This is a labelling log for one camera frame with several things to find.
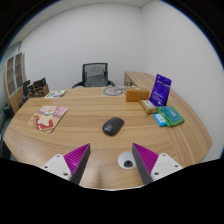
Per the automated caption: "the white leaflet with green print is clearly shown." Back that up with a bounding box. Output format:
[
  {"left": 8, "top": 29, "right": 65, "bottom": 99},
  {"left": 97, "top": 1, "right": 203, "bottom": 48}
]
[{"left": 44, "top": 89, "right": 68, "bottom": 100}]

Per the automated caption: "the tan packet with white label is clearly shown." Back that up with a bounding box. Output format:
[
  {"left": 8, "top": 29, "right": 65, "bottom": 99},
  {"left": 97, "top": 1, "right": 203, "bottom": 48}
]
[{"left": 139, "top": 99, "right": 158, "bottom": 115}]

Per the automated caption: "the white round cable grommet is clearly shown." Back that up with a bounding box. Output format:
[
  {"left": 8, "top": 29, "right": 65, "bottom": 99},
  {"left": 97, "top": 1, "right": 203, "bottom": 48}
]
[{"left": 117, "top": 150, "right": 137, "bottom": 170}]

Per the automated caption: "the clear sheet with grey circle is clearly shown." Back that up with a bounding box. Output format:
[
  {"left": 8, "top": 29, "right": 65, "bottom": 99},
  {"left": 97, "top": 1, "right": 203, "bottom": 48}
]
[{"left": 101, "top": 85, "right": 127, "bottom": 98}]

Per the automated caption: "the blue wipes packet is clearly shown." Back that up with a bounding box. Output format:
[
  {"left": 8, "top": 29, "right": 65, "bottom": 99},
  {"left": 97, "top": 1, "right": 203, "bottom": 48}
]
[{"left": 152, "top": 113, "right": 168, "bottom": 128}]

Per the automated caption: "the stack of dark boxes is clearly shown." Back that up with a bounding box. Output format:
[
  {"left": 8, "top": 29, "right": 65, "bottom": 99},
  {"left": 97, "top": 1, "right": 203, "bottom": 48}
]
[{"left": 21, "top": 77, "right": 50, "bottom": 100}]

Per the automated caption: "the black computer mouse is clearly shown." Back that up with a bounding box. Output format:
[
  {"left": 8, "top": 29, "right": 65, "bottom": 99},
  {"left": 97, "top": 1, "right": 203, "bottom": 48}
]
[{"left": 101, "top": 116, "right": 125, "bottom": 137}]

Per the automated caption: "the purple standing pouch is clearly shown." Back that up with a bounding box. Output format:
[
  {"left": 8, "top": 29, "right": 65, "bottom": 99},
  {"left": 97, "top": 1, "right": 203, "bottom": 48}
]
[{"left": 148, "top": 73, "right": 173, "bottom": 108}]

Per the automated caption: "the wooden side desk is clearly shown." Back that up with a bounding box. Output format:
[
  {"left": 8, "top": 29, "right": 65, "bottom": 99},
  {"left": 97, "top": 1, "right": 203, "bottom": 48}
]
[{"left": 123, "top": 70, "right": 161, "bottom": 91}]

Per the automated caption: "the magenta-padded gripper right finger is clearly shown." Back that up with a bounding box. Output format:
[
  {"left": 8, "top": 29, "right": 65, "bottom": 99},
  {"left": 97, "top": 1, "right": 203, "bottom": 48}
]
[{"left": 131, "top": 142, "right": 184, "bottom": 186}]

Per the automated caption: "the cartoon print mouse pad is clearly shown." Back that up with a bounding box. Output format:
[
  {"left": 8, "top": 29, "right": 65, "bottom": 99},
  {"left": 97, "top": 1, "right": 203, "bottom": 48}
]
[{"left": 27, "top": 105, "right": 69, "bottom": 134}]

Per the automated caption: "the black office chair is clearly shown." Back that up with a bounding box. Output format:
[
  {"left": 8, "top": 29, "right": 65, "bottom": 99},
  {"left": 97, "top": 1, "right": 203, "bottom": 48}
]
[{"left": 71, "top": 62, "right": 116, "bottom": 89}]

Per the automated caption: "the wooden shelf unit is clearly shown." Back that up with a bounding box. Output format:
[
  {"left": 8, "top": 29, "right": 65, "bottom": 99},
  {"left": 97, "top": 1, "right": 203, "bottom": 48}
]
[{"left": 3, "top": 52, "right": 28, "bottom": 114}]

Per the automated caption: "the green packet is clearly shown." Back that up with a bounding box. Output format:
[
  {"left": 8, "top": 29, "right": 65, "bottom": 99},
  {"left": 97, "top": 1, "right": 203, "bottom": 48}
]
[{"left": 156, "top": 105, "right": 185, "bottom": 128}]

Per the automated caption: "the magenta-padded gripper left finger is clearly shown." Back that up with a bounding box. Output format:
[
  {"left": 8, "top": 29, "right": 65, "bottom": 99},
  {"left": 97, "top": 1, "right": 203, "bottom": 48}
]
[{"left": 41, "top": 143, "right": 92, "bottom": 186}]

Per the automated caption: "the brown cardboard box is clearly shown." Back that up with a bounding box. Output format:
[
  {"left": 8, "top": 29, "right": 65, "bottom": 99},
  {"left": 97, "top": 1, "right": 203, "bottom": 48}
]
[{"left": 125, "top": 87, "right": 151, "bottom": 103}]

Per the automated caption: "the grey backpack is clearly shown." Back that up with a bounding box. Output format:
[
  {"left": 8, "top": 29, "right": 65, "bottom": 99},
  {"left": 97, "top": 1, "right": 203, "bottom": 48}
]
[{"left": 85, "top": 66, "right": 107, "bottom": 88}]

